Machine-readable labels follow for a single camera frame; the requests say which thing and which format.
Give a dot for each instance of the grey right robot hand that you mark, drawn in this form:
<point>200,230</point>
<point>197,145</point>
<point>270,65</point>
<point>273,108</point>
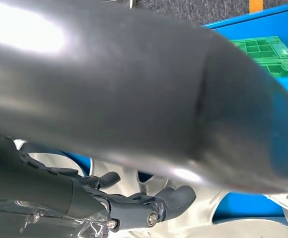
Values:
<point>109,82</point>

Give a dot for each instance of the blue metal shelf rack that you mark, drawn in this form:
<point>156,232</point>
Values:
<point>282,26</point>

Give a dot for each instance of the green folding plastic crate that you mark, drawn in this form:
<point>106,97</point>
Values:
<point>265,54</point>

